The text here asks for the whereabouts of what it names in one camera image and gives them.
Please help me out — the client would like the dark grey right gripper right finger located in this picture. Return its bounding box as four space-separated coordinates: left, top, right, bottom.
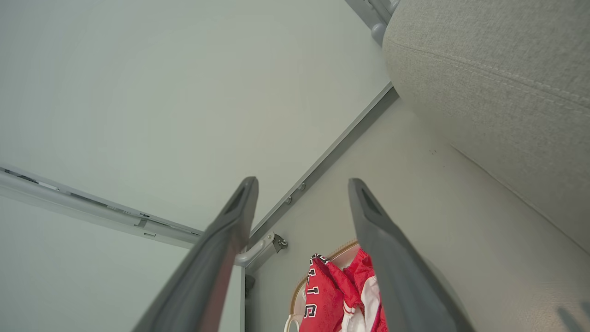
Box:
348 178 475 332

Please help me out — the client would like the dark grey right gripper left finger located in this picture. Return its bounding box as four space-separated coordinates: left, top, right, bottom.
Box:
132 177 259 332

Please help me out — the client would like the red basketball jersey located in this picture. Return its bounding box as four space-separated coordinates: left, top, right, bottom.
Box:
299 248 390 332

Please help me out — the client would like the grey fabric sofa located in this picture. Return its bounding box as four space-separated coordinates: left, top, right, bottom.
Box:
383 0 590 254

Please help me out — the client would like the white laundry basket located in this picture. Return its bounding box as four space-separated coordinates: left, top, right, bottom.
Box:
283 240 360 332

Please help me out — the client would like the aluminium partition post with bracket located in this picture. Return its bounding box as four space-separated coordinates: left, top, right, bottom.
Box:
0 166 203 249

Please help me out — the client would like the aluminium partition base rail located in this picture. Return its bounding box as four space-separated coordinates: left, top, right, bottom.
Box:
244 83 399 273

